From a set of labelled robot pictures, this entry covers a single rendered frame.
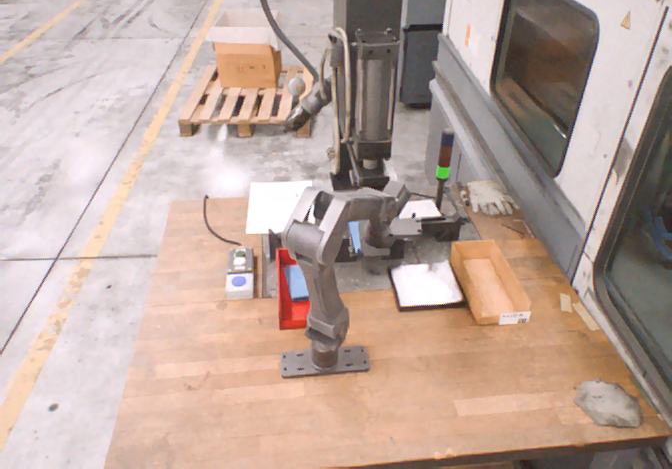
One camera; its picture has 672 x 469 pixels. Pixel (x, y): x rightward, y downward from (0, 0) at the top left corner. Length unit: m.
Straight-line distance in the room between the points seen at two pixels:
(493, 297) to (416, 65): 3.27
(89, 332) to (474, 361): 1.94
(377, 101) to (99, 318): 1.95
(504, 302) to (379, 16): 0.77
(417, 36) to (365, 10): 3.18
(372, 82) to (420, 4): 3.17
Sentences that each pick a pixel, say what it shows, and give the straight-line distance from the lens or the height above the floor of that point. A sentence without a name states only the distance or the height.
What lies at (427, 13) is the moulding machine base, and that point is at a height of 0.79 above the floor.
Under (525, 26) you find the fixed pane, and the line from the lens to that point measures 2.19.
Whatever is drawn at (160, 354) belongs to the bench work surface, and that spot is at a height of 0.90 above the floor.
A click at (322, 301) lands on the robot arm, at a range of 1.08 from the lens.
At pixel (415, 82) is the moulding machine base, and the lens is 4.59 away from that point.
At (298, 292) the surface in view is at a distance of 1.42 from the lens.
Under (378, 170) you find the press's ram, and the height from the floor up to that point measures 1.18.
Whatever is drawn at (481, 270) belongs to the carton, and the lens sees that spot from 1.55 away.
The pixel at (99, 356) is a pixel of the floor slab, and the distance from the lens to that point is 2.68.
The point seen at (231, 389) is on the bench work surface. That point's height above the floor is 0.90.
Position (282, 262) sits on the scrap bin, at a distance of 1.52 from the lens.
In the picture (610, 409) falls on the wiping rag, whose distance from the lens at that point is 1.30.
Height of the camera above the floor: 1.88
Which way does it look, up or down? 35 degrees down
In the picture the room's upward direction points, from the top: straight up
